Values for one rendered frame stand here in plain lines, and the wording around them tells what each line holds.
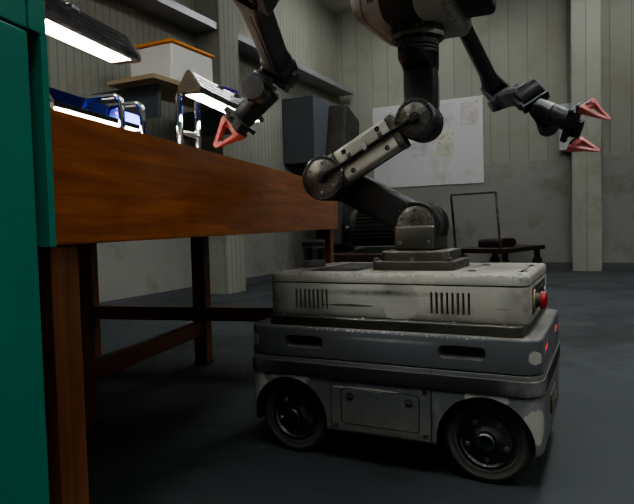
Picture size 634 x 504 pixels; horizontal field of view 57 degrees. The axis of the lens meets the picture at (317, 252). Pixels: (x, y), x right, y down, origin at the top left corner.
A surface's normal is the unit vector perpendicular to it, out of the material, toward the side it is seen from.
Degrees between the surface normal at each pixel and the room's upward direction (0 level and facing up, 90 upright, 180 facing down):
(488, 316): 90
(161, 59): 90
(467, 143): 90
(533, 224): 90
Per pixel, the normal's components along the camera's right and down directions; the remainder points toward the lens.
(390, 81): -0.44, 0.05
